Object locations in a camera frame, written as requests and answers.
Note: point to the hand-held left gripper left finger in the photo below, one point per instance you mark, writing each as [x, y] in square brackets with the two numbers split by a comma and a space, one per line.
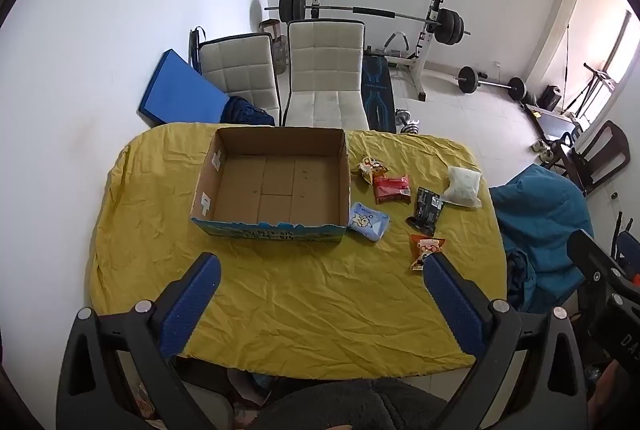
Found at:
[192, 305]

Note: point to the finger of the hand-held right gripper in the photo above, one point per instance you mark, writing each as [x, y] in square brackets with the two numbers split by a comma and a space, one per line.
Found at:
[592, 260]

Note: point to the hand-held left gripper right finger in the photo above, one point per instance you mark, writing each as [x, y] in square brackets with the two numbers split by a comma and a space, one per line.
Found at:
[452, 305]

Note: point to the orange panda snack packet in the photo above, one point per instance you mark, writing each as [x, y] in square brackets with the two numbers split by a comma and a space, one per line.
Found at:
[422, 247]

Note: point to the black snack packet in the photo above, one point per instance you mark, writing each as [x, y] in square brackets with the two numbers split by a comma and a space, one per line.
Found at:
[426, 209]

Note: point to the blue tissue pack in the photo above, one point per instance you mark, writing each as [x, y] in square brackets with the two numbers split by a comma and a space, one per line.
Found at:
[369, 221]

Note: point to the white soft pouch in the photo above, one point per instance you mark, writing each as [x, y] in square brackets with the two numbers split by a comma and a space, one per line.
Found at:
[462, 186]

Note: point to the red snack packet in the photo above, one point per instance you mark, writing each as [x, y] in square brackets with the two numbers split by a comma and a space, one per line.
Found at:
[392, 189]

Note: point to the cardboard box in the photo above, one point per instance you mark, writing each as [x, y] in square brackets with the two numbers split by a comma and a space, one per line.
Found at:
[270, 180]

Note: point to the yellow panda snack packet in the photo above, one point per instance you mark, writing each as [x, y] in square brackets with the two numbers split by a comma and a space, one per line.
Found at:
[372, 170]

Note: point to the person's right forearm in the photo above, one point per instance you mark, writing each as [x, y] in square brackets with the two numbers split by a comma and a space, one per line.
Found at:
[617, 395]

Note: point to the teal blanket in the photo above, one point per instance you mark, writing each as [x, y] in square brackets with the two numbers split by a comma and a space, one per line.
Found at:
[540, 220]

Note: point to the yellow tablecloth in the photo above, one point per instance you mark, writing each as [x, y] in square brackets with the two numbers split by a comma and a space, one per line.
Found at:
[300, 290]

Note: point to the brown wooden chair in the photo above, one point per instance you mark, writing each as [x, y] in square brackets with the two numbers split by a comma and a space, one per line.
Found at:
[615, 150]

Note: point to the white sneakers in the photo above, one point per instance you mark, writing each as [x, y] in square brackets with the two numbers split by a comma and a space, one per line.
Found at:
[542, 150]

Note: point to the person's dark fleece clothing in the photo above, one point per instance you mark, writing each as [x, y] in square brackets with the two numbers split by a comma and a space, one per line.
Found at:
[350, 405]

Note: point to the black bag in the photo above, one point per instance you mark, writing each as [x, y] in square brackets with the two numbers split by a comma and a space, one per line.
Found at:
[551, 97]

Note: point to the chrome dumbbell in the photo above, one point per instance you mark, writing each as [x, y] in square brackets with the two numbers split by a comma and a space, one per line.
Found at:
[407, 122]

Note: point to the navy blue cloth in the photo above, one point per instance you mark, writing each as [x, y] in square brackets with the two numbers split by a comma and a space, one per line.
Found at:
[247, 112]

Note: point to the short barbell with black plates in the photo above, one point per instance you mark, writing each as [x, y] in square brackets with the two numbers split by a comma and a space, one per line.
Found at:
[492, 83]

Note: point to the blue folded mat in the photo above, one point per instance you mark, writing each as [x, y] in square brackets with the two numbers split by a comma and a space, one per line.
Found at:
[175, 90]

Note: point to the black and blue weight bench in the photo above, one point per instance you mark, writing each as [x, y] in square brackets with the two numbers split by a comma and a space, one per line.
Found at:
[377, 85]

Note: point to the white padded chair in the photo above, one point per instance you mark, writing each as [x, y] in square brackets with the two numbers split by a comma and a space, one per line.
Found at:
[235, 70]
[325, 60]

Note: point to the long barbell with black plates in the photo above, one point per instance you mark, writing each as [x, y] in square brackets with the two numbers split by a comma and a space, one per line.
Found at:
[370, 11]

